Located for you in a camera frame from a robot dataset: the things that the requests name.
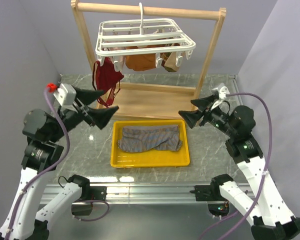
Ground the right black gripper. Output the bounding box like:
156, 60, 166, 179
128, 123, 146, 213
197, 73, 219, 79
177, 94, 236, 137

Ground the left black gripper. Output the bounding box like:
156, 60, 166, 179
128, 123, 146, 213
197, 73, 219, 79
48, 84, 119, 142

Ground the red underwear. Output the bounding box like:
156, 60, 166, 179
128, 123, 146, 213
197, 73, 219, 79
92, 57, 124, 108

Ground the grey striped underwear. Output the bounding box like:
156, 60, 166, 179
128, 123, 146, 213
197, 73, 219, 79
117, 124, 183, 153

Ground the white plastic clip hanger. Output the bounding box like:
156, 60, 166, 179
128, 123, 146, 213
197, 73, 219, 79
95, 3, 196, 72

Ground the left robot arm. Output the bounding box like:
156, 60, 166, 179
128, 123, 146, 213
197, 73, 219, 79
0, 83, 119, 240

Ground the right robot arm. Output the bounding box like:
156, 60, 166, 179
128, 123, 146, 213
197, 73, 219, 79
178, 95, 300, 240

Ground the orange underwear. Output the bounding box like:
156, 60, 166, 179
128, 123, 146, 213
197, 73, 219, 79
125, 53, 156, 72

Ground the wooden hanging rack stand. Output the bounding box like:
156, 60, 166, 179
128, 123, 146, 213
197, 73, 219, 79
70, 0, 227, 120

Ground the yellow plastic tray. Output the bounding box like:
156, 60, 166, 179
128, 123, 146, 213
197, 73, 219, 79
110, 119, 190, 168

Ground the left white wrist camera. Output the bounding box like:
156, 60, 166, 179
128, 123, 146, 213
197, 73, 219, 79
47, 83, 77, 111

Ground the aluminium mounting rail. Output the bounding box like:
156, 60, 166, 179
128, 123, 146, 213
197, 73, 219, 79
39, 181, 283, 206

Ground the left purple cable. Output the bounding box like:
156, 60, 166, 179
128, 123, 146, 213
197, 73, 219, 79
3, 87, 111, 240

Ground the purple cable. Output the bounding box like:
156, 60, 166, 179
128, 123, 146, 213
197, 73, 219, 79
3, 87, 111, 240
197, 92, 273, 240

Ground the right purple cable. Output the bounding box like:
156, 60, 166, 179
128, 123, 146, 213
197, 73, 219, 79
197, 92, 273, 240

